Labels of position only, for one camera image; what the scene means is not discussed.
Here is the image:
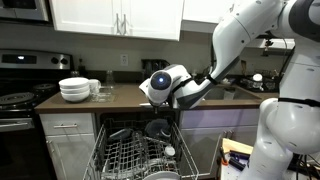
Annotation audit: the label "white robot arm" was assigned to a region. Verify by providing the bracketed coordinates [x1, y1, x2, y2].
[139, 0, 320, 180]

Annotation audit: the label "black coffee maker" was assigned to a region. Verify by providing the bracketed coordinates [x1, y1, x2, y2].
[141, 59, 170, 80]

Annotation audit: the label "black bowl in rack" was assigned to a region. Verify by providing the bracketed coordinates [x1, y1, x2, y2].
[145, 119, 171, 139]

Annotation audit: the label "clear glass jar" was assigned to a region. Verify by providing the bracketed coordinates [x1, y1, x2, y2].
[106, 70, 115, 89]

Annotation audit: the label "clear glass container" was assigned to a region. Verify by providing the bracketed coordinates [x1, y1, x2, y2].
[91, 86, 115, 103]

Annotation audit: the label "kitchen sink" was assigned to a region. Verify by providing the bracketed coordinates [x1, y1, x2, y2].
[203, 86, 259, 100]

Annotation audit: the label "white mug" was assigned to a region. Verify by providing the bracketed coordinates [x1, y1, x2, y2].
[89, 79, 101, 94]

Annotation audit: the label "white upper cabinets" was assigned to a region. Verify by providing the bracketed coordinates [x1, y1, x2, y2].
[48, 0, 320, 50]

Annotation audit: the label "stack of white bowls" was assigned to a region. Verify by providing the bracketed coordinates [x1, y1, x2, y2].
[59, 77, 90, 102]

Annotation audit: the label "white drawer cabinet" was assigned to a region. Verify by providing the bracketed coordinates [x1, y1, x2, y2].
[39, 112, 98, 180]

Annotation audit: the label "wooden robot cart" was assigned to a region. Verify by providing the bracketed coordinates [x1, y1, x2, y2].
[220, 138, 253, 180]

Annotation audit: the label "black electric stove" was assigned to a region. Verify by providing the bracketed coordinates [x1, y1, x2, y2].
[0, 49, 74, 180]

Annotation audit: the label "microwave oven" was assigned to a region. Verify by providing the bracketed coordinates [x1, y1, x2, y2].
[0, 0, 52, 24]

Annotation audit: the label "wall power outlet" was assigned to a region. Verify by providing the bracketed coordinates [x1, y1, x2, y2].
[120, 54, 128, 66]

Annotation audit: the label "wire dishwasher rack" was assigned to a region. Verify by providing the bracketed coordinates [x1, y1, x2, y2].
[82, 121, 199, 180]

